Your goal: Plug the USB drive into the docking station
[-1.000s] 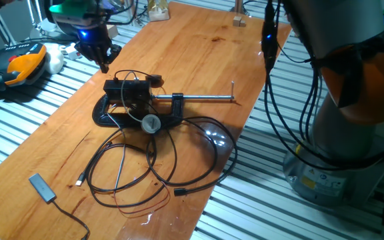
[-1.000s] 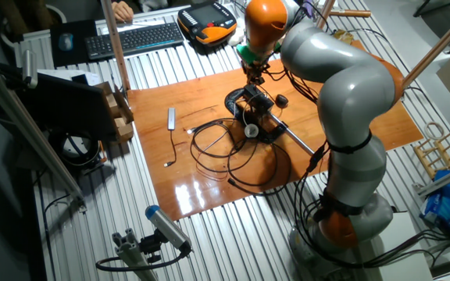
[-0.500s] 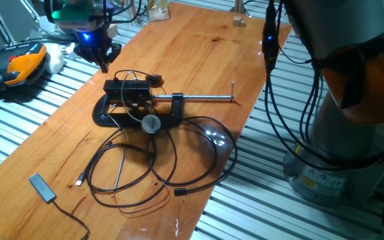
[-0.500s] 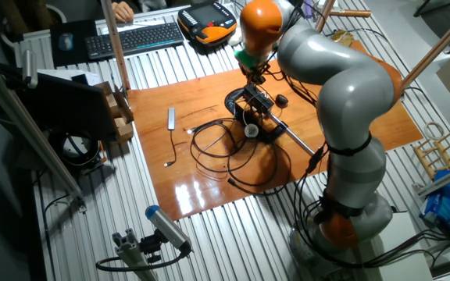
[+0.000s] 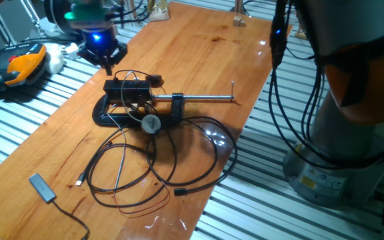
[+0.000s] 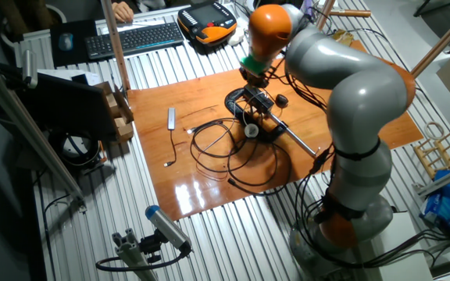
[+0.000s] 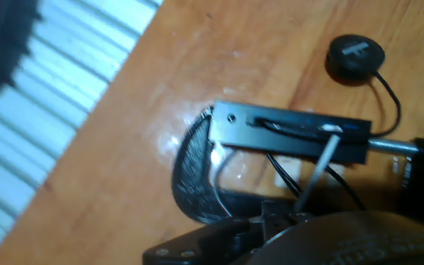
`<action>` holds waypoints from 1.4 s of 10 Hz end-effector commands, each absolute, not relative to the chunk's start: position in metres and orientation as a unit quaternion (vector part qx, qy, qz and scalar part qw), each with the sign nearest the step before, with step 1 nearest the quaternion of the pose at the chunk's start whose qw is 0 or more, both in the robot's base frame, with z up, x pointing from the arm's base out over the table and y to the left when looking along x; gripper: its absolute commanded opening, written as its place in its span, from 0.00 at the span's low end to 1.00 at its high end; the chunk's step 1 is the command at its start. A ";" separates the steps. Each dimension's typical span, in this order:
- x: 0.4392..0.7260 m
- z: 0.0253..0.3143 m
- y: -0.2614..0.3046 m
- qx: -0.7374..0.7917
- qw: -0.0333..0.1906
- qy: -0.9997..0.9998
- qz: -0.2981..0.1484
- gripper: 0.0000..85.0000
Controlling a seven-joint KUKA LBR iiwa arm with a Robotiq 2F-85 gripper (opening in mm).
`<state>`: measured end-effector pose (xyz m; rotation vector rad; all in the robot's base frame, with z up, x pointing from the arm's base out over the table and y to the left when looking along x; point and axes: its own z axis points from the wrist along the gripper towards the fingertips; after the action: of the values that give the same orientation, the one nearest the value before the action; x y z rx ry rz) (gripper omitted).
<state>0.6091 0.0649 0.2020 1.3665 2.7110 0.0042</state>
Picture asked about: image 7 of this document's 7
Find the black metal C-clamp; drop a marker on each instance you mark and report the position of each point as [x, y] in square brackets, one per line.
[193, 176]

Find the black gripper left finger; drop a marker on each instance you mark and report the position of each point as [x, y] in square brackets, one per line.
[204, 243]

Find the black docking station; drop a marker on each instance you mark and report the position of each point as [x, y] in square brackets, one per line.
[234, 132]

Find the wooden board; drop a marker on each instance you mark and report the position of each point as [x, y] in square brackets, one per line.
[123, 147]

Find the white round USB device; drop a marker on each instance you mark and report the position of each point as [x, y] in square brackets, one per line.
[320, 165]

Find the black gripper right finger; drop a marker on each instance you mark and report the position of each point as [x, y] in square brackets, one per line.
[274, 219]

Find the black round USB device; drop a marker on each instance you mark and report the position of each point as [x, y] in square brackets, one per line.
[355, 55]

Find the clear tape strip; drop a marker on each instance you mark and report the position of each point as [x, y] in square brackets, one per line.
[289, 171]

